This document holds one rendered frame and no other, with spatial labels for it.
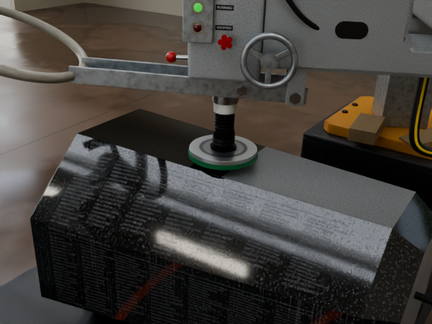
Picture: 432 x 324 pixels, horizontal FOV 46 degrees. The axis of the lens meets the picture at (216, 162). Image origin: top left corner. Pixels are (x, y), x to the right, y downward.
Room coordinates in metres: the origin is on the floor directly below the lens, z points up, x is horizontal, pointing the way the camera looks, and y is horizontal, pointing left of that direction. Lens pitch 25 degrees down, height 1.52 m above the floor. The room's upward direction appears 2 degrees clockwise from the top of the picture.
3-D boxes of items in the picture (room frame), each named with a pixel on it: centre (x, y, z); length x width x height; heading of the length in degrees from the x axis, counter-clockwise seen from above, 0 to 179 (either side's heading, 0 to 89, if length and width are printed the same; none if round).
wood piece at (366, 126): (1.86, -0.59, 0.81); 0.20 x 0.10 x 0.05; 154
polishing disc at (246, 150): (1.46, -0.02, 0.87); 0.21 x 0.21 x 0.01
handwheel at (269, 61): (1.33, -0.13, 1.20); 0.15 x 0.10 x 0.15; 85
